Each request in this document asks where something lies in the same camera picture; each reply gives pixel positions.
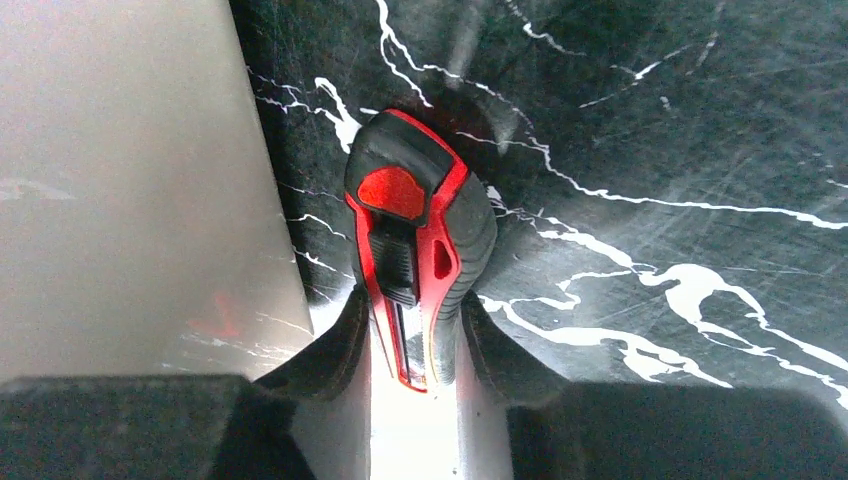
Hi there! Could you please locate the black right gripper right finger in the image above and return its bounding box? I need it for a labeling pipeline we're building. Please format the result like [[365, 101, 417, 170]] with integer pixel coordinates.
[[459, 293, 847, 479]]

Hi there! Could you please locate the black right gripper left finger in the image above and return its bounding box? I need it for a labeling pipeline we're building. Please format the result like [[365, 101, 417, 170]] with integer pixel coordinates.
[[1, 287, 371, 479]]

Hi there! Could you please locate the red and black utility knife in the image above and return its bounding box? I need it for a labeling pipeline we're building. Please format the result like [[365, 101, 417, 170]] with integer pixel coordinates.
[[344, 108, 497, 393]]

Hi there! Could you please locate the beige translucent plastic toolbox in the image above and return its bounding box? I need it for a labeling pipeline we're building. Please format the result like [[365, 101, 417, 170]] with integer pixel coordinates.
[[1, 1, 314, 379]]

